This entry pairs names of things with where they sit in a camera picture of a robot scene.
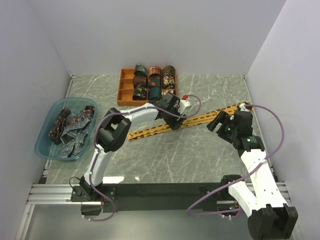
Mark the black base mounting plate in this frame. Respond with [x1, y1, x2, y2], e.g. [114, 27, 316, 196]
[70, 182, 235, 213]

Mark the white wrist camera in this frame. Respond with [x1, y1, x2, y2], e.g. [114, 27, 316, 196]
[239, 103, 248, 111]
[177, 95, 191, 115]

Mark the aluminium rail frame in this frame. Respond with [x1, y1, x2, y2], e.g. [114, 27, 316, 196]
[15, 74, 114, 240]

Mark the maroon rolled tie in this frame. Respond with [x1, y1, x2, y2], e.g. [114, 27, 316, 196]
[132, 76, 147, 88]

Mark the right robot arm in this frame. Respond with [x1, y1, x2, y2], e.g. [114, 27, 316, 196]
[207, 110, 298, 240]

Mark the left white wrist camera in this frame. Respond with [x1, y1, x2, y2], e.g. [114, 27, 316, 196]
[177, 95, 191, 115]

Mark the red patterned rolled tie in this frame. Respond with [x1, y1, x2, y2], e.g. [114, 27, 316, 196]
[148, 65, 162, 78]

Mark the orange wooden compartment tray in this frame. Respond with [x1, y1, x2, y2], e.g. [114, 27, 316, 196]
[117, 65, 178, 107]

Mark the grey blue patterned tie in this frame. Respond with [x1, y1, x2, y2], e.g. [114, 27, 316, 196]
[58, 125, 89, 158]

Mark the dark floral tie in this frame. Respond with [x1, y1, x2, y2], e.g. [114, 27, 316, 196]
[65, 105, 95, 128]

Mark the black gold rolled tie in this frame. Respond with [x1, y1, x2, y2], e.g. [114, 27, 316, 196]
[132, 85, 147, 101]

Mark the teal plain rolled tie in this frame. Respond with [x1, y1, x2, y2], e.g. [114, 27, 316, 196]
[148, 87, 162, 101]

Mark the yellow beetle print tie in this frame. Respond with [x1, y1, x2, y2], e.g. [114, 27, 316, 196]
[127, 101, 251, 141]

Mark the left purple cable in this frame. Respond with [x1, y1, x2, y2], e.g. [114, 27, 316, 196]
[88, 94, 202, 222]

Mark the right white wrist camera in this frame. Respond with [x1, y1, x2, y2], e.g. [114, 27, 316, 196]
[239, 103, 248, 111]

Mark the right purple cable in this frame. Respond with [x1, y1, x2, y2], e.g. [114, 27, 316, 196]
[186, 104, 286, 217]

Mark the dark green rolled tie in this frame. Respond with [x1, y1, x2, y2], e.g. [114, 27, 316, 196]
[134, 63, 149, 77]

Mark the teal plastic basin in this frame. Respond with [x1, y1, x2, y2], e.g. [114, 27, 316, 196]
[34, 97, 97, 161]

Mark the purple cable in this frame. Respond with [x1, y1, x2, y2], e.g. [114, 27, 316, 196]
[88, 94, 202, 222]
[186, 104, 286, 217]

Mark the black red dotted tie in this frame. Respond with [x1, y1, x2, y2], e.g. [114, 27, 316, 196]
[48, 107, 71, 145]

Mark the red green paisley rolled tie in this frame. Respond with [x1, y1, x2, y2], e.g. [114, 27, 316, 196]
[161, 89, 175, 97]

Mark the brown patterned rolled tie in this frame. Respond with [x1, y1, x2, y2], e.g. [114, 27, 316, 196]
[162, 65, 176, 77]

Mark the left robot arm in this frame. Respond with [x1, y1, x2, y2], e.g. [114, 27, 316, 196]
[72, 92, 191, 201]

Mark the brown floral rolled tie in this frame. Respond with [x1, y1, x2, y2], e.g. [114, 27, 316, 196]
[162, 75, 176, 89]

